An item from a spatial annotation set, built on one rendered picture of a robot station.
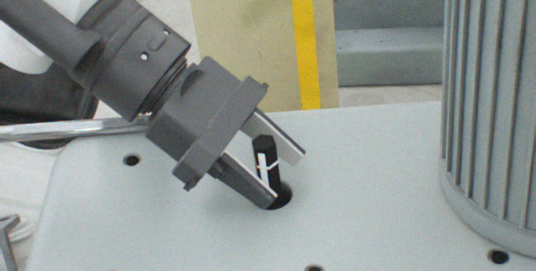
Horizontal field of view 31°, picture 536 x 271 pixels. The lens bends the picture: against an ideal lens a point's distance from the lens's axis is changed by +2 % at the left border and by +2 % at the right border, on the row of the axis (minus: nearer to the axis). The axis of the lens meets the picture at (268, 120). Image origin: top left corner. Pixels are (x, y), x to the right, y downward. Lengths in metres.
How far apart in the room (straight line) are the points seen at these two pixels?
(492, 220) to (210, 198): 0.25
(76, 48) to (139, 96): 0.07
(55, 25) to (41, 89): 0.48
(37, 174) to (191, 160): 0.53
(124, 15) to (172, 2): 3.80
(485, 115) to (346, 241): 0.17
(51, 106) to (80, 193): 0.40
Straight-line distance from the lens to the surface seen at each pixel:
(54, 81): 1.24
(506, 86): 0.70
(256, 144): 0.81
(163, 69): 0.79
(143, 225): 0.85
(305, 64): 2.92
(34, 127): 0.97
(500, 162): 0.75
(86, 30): 0.79
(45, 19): 0.78
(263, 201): 0.81
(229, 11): 2.81
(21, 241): 1.20
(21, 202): 1.30
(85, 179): 0.91
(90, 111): 1.28
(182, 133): 0.79
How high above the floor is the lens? 2.50
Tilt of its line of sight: 41 degrees down
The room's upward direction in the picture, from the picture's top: 7 degrees counter-clockwise
